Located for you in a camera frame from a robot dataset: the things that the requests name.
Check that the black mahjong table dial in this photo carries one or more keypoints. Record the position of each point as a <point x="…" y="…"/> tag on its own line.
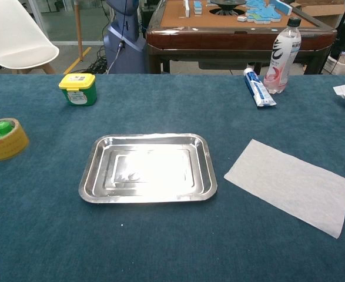
<point x="226" y="8"/>

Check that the green jar yellow lid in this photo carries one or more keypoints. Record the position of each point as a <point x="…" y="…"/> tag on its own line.
<point x="78" y="94"/>

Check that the white shell chair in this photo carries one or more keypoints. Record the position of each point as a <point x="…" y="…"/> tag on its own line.
<point x="13" y="38"/>

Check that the blue mahjong tile stack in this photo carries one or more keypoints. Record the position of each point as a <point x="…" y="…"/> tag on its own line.
<point x="198" y="7"/>

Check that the wooden pole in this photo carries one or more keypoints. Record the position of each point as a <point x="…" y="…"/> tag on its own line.
<point x="78" y="29"/>

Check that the yellow tape roll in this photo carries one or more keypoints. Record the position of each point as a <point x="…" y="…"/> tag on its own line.
<point x="10" y="147"/>

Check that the dark teal carpeted table surface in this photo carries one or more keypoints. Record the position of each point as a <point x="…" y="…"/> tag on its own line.
<point x="160" y="249"/>

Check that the cardboard box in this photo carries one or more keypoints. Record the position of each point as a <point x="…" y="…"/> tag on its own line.
<point x="322" y="10"/>

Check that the clear pink drink bottle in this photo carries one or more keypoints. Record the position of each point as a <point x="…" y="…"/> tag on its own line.
<point x="281" y="58"/>

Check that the white upright mahjong tile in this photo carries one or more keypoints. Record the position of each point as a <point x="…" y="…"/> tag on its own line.
<point x="186" y="8"/>

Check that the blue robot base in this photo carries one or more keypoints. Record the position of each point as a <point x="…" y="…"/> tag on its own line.
<point x="128" y="55"/>

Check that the stainless steel tray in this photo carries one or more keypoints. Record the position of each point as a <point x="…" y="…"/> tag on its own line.
<point x="148" y="170"/>

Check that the blue white toothpaste tube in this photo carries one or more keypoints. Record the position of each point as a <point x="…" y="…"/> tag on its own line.
<point x="259" y="89"/>

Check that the brown mahjong table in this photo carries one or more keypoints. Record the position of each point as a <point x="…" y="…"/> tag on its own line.
<point x="219" y="38"/>

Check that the long mahjong tile row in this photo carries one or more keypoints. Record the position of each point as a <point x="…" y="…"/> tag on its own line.
<point x="282" y="7"/>

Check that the white paper sheet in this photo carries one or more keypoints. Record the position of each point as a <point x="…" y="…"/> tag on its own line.
<point x="289" y="188"/>

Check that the single white mahjong tile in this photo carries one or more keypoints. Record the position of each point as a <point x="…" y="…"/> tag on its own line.
<point x="242" y="18"/>

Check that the white printed box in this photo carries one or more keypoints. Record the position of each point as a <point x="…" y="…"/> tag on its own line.
<point x="342" y="66"/>

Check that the blue mahjong tile pile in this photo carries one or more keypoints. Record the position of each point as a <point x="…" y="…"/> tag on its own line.
<point x="263" y="13"/>

